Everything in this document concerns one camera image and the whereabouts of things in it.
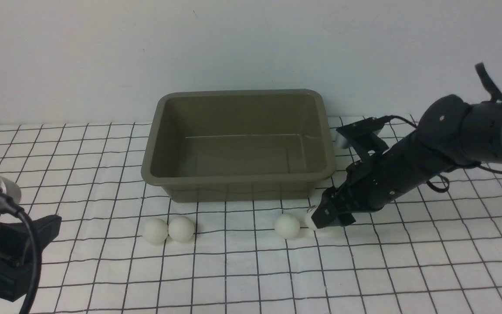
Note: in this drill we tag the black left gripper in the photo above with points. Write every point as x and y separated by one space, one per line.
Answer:
16 254

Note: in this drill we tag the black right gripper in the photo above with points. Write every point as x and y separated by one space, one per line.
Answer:
371 183

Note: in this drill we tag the white printed ball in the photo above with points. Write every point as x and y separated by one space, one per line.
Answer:
308 220

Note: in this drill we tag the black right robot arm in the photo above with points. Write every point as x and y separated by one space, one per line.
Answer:
450 135

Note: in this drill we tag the olive green plastic bin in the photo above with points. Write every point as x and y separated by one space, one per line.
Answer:
239 145

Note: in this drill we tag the white grid-pattern tablecloth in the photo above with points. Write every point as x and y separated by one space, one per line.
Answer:
425 253

